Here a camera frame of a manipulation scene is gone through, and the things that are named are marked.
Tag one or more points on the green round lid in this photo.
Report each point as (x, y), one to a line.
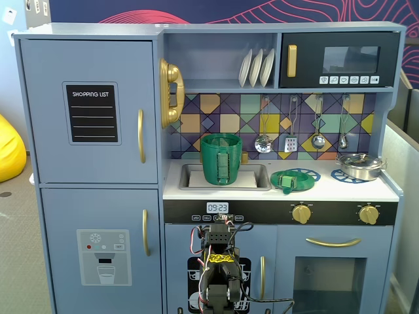
(304, 183)

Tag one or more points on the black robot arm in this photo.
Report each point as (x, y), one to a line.
(221, 233)

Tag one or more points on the steel pot lid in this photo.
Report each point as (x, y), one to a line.
(357, 161)

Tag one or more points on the green 3D-printed container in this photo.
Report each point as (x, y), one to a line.
(212, 163)

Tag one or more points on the gold toy faucet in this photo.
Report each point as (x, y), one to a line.
(245, 157)

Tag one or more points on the digital clock display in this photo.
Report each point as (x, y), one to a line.
(217, 207)

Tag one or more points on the grey toy sink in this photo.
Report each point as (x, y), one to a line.
(262, 173)

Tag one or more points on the steel perforated skimmer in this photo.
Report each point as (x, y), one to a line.
(264, 144)

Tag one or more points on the black control panel strip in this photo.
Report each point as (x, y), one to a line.
(262, 212)

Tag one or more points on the steel slotted spatula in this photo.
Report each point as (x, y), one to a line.
(290, 144)

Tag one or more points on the gold toy telephone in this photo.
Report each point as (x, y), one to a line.
(171, 75)

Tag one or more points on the blue dishwasher door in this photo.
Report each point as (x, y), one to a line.
(176, 242)

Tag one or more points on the white toy plate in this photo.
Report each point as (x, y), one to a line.
(256, 68)
(245, 68)
(267, 67)

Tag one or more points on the gold stove knob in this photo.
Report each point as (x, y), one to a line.
(369, 215)
(301, 214)

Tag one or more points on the steel ladle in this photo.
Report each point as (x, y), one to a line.
(317, 141)

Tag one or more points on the black shopping list board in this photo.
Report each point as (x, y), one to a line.
(91, 111)

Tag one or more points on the steel spoon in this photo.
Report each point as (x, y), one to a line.
(343, 142)

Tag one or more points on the blue oven door with window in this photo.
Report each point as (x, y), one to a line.
(284, 278)

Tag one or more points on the grey water dispenser panel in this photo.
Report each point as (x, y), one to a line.
(104, 258)

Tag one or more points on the steel toy pot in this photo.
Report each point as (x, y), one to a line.
(360, 173)

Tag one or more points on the blue fridge door with dispenser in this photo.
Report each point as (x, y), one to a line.
(65, 212)

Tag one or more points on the blue toy play kitchen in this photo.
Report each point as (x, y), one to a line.
(98, 31)

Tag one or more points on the blue tall fridge door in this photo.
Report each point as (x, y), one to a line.
(42, 131)

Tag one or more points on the yellow bean bag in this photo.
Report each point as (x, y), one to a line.
(10, 150)

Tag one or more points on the grey office partition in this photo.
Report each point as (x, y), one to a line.
(406, 196)

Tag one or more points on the black microwave door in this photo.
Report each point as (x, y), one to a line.
(389, 59)

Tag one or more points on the white wall socket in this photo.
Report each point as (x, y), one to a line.
(10, 15)
(12, 34)

